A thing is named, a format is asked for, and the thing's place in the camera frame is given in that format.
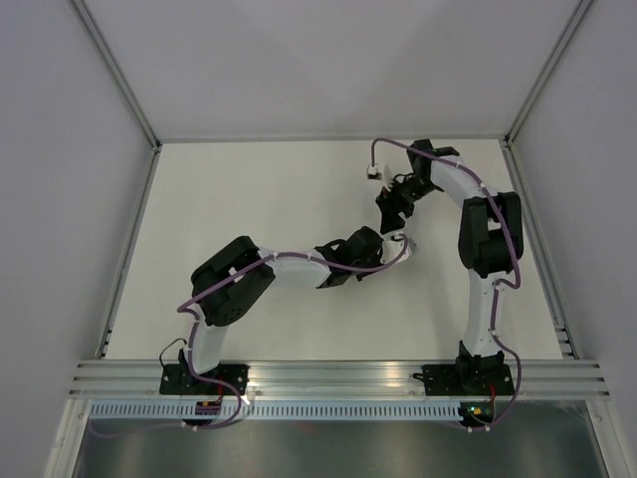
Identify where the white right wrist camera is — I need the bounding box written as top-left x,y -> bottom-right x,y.
366,163 -> 395,190

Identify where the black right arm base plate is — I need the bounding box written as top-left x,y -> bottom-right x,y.
420,363 -> 515,396

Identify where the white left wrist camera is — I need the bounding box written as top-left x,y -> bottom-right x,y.
381,230 -> 417,266

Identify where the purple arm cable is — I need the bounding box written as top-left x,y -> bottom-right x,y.
370,137 -> 523,434
89,234 -> 410,439

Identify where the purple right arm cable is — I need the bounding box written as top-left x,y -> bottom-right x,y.
370,137 -> 523,434

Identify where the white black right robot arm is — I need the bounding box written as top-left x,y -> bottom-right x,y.
375,139 -> 524,396

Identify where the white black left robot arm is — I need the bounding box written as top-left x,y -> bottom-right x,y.
182,226 -> 383,394

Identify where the white slotted cable duct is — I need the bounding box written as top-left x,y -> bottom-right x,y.
89,399 -> 461,421

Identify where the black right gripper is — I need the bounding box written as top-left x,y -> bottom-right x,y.
375,175 -> 438,235

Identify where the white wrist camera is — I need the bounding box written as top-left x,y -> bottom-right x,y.
366,163 -> 395,190
381,230 -> 417,266

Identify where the aluminium frame rail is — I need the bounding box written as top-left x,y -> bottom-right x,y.
68,359 -> 610,400

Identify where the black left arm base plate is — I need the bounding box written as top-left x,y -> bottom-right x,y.
159,362 -> 249,396

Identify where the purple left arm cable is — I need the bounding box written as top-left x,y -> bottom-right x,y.
89,234 -> 410,439

